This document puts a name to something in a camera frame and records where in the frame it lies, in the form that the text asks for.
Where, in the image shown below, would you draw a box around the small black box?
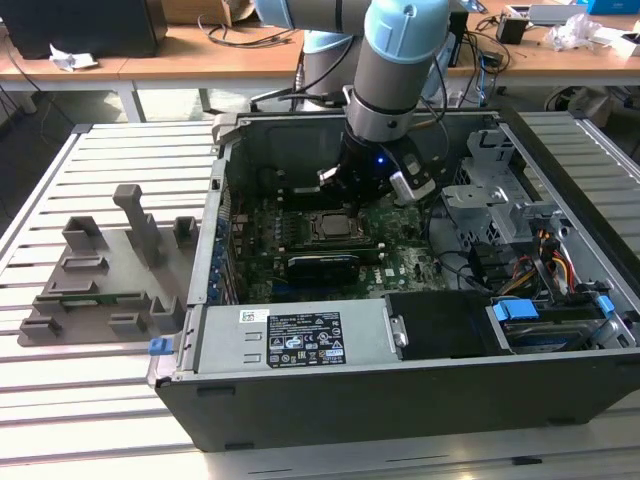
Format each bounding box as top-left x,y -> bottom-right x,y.
496,16 -> 527,46

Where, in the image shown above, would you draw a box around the wooden desk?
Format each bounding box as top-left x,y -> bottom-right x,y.
0,0 -> 640,94

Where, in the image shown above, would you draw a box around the silver CPU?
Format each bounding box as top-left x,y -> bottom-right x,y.
322,213 -> 357,239

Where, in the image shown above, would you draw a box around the grey parts rack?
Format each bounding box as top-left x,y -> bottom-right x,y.
17,182 -> 201,348

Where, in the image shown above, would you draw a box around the black graphics card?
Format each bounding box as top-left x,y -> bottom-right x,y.
285,252 -> 362,289

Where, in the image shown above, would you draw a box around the crumpled white paper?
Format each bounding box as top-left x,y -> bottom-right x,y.
48,42 -> 100,72

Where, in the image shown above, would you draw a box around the green motherboard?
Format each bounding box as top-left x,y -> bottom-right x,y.
227,187 -> 451,304

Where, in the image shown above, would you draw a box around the blue box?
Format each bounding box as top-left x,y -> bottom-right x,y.
585,0 -> 640,16

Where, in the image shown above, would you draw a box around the crumpled clear plastic bag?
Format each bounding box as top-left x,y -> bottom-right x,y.
543,13 -> 601,52

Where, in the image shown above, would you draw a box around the flat silver box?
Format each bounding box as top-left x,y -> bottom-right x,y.
505,2 -> 590,27

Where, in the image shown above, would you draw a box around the hard disk in blue carrier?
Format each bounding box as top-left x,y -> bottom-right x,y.
485,295 -> 601,355

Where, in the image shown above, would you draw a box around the CPU socket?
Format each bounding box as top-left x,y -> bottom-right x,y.
307,207 -> 374,247

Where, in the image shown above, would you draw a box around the white wrist camera on bracket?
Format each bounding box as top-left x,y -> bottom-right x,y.
387,142 -> 437,205

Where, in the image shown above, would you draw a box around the white box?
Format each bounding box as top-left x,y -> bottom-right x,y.
594,27 -> 640,62

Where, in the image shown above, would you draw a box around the black open PC case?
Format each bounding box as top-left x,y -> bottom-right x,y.
146,107 -> 640,454

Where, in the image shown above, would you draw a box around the metal socket cover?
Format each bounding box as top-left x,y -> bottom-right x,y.
310,209 -> 371,245

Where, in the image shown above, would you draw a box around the large black monitor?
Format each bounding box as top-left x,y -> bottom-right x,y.
0,0 -> 169,60

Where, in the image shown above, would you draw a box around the brown cardboard box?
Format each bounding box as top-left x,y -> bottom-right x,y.
160,0 -> 239,26

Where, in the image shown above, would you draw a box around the red yellow power wires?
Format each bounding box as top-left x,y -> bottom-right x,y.
502,227 -> 575,297

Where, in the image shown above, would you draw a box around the silver power supply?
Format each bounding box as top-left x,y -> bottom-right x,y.
191,298 -> 397,375

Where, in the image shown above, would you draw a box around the metal drive cage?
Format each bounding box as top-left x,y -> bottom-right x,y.
439,127 -> 575,250

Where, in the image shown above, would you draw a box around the tall black box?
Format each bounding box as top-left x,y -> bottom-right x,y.
447,9 -> 470,69

